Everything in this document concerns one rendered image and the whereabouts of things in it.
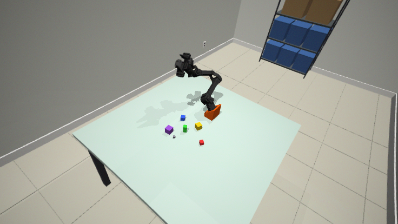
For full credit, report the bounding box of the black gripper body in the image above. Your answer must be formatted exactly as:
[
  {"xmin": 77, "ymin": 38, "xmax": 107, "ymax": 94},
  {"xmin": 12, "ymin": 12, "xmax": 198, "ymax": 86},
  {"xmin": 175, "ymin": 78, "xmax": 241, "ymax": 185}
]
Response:
[{"xmin": 176, "ymin": 52, "xmax": 191, "ymax": 77}]

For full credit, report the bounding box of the purple block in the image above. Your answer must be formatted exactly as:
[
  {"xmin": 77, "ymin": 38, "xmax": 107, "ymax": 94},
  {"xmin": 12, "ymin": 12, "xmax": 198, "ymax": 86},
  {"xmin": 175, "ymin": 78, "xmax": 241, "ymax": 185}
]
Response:
[{"xmin": 165, "ymin": 125, "xmax": 173, "ymax": 135}]

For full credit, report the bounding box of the yellow cube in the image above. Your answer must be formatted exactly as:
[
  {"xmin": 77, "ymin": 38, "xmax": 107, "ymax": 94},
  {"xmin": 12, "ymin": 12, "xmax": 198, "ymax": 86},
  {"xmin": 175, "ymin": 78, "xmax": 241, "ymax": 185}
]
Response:
[{"xmin": 195, "ymin": 122, "xmax": 202, "ymax": 130}]

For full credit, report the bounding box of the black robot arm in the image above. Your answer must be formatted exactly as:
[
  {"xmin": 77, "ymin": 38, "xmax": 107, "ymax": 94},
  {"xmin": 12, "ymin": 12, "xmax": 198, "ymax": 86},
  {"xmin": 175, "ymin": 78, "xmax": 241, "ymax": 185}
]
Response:
[{"xmin": 175, "ymin": 58, "xmax": 222, "ymax": 111}]

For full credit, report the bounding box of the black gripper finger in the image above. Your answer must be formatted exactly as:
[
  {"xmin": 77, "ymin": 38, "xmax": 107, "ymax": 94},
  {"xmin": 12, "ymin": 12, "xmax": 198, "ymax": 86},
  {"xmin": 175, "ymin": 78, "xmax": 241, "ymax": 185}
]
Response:
[
  {"xmin": 176, "ymin": 66, "xmax": 184, "ymax": 74},
  {"xmin": 180, "ymin": 54, "xmax": 189, "ymax": 59}
]

